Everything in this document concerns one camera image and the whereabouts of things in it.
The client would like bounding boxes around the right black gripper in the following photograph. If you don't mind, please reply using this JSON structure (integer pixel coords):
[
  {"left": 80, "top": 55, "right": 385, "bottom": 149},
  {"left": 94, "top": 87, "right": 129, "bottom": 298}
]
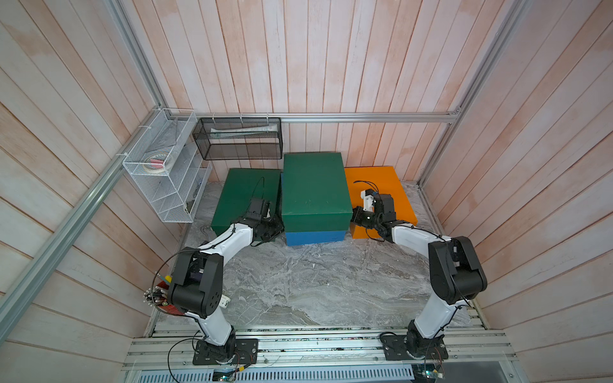
[{"left": 343, "top": 207, "right": 381, "bottom": 231}]

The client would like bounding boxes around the blue shoebox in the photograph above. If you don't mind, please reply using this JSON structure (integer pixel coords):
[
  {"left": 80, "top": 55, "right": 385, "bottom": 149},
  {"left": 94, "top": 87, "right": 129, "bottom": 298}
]
[{"left": 285, "top": 231, "right": 346, "bottom": 247}]

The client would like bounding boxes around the large green shoebox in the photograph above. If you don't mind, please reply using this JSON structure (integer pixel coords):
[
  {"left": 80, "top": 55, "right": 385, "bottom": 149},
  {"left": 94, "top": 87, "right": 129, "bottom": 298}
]
[{"left": 282, "top": 153, "right": 353, "bottom": 232}]

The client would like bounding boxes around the small green shoebox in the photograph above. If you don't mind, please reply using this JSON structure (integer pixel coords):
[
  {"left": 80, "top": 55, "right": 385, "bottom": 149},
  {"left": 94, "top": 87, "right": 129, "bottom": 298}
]
[{"left": 212, "top": 169, "right": 282, "bottom": 236}]

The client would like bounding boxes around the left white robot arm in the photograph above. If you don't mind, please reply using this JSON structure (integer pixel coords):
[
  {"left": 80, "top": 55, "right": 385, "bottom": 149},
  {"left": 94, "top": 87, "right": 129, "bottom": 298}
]
[{"left": 167, "top": 198, "right": 284, "bottom": 365}]

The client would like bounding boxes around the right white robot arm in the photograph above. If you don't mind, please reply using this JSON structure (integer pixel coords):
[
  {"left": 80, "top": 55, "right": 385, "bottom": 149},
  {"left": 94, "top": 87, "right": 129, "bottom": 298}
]
[{"left": 351, "top": 188, "right": 488, "bottom": 359}]

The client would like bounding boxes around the orange shoebox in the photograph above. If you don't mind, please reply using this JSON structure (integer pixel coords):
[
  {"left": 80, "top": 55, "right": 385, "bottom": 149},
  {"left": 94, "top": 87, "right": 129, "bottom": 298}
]
[{"left": 345, "top": 167, "right": 418, "bottom": 224}]

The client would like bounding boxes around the white small device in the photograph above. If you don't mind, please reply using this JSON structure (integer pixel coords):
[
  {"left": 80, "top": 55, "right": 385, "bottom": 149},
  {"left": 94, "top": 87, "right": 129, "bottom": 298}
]
[{"left": 220, "top": 295, "right": 231, "bottom": 308}]

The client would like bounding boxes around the black mesh basket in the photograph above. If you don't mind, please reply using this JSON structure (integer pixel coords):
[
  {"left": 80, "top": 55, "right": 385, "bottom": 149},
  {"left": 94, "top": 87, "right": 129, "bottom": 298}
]
[{"left": 193, "top": 116, "right": 284, "bottom": 161}]

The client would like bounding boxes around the paper in mesh basket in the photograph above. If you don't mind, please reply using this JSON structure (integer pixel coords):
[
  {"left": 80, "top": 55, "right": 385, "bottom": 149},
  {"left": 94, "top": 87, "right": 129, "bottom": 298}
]
[{"left": 208, "top": 125, "right": 279, "bottom": 140}]

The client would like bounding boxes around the red pen cup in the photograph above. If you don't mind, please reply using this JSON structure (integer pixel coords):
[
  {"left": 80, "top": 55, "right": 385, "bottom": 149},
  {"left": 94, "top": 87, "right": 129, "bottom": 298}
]
[{"left": 143, "top": 274, "right": 185, "bottom": 316}]

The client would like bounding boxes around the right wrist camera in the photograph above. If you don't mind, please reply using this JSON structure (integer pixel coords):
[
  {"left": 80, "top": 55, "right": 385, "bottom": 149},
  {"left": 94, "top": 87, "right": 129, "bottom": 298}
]
[{"left": 360, "top": 189, "right": 380, "bottom": 212}]

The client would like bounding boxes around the white wire shelf rack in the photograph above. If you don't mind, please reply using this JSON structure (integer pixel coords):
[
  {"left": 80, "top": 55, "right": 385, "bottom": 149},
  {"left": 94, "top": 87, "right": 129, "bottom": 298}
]
[{"left": 123, "top": 109, "right": 212, "bottom": 223}]

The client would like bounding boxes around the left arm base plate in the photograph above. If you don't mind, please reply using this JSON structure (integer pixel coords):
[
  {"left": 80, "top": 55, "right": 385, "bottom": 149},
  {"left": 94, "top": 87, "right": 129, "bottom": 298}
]
[{"left": 193, "top": 338, "right": 259, "bottom": 366}]

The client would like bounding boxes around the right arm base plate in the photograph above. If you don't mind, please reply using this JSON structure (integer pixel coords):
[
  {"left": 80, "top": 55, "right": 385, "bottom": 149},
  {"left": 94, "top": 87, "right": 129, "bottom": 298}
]
[{"left": 378, "top": 331, "right": 449, "bottom": 361}]

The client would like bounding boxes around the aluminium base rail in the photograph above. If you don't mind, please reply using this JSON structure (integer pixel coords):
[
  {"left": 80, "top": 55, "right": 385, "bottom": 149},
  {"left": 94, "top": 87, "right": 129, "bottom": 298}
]
[{"left": 120, "top": 324, "right": 525, "bottom": 382}]

